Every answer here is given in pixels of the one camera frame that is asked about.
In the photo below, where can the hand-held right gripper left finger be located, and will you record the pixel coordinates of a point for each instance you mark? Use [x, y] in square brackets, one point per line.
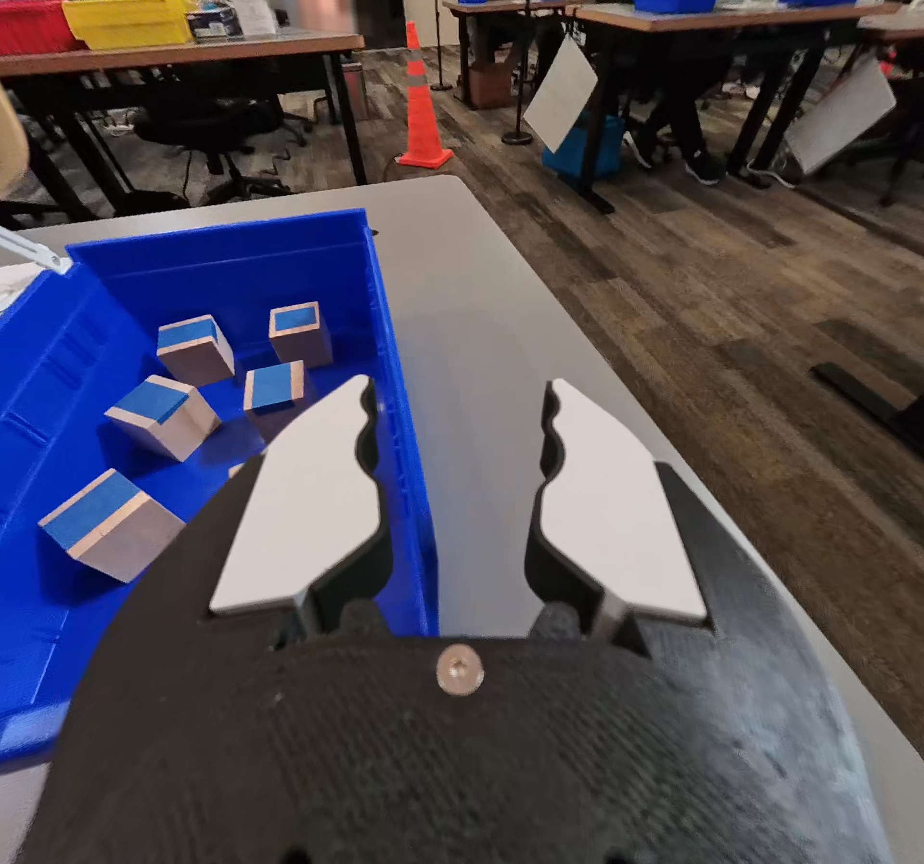
[303, 517]

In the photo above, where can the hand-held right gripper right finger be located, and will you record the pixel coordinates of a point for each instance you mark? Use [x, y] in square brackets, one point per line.
[621, 524]

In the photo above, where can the grey desk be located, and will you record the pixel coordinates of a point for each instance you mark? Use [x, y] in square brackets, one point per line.
[469, 301]

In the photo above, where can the blue bag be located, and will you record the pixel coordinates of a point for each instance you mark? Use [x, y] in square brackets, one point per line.
[606, 149]

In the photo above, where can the black sheet stand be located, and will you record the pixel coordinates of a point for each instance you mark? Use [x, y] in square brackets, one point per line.
[517, 137]

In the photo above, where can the black office chair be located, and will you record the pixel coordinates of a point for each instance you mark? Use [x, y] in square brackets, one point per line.
[209, 120]

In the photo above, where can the orange traffic cone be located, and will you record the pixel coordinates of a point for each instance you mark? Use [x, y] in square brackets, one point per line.
[422, 120]

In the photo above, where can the white hanging sheet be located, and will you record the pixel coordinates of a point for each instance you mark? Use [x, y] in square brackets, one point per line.
[841, 117]
[559, 95]

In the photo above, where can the brown box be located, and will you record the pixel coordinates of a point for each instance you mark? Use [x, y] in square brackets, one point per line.
[491, 88]

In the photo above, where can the instruction sheet on clipboard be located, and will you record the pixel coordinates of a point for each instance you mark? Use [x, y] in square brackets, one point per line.
[11, 142]

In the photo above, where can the brown top table black legs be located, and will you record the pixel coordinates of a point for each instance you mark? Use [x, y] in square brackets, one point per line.
[180, 48]

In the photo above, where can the table with black leg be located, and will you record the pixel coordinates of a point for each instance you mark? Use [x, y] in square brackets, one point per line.
[722, 16]

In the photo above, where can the yellow container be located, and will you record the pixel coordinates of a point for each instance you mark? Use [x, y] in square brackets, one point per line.
[123, 23]

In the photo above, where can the red boxes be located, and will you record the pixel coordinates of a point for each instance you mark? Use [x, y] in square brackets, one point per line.
[36, 26]

